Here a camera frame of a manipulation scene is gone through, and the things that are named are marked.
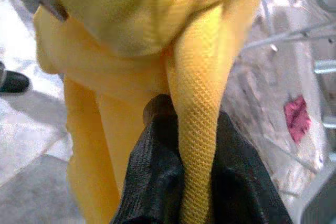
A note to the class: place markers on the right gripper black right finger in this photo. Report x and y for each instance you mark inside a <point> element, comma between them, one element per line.
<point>236,195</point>

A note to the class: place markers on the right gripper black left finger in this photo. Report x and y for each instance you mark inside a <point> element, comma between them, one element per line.
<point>155,182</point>

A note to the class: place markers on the yellow shirt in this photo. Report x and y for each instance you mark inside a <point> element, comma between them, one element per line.
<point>118,24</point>

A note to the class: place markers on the dusky red rag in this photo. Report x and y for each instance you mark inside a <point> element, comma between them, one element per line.
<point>298,119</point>

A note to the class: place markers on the black robot foot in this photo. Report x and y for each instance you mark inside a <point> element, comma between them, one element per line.
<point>13,81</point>

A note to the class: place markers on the black drying rack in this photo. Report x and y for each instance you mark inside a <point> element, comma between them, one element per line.
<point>50,6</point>

